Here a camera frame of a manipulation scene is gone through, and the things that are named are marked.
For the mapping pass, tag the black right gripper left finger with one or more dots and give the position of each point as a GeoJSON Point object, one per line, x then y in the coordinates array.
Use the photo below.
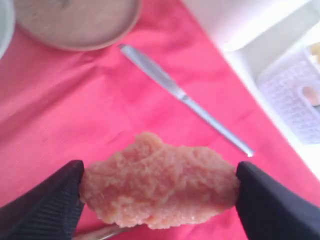
{"type": "Point", "coordinates": [49, 211]}

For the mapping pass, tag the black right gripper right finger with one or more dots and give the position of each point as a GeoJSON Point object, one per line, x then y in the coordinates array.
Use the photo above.
{"type": "Point", "coordinates": [270, 211]}

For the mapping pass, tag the brown wooden spoon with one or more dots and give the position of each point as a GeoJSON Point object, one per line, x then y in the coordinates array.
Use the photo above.
{"type": "Point", "coordinates": [103, 233]}

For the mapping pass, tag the white perforated plastic basket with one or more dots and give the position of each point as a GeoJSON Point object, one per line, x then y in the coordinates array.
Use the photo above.
{"type": "Point", "coordinates": [282, 85]}

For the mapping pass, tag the red tablecloth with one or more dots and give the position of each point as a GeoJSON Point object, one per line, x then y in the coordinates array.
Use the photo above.
{"type": "Point", "coordinates": [56, 107]}

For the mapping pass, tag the stainless steel table knife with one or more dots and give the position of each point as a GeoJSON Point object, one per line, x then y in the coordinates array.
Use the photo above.
{"type": "Point", "coordinates": [155, 72]}

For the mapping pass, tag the cream plastic tub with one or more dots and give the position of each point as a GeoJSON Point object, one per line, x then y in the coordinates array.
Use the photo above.
{"type": "Point", "coordinates": [232, 24]}

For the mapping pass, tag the brown wooden plate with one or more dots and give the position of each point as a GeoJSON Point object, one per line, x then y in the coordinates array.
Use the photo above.
{"type": "Point", "coordinates": [77, 25]}

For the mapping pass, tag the pale green ceramic bowl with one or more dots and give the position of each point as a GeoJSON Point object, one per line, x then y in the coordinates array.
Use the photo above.
{"type": "Point", "coordinates": [7, 24]}

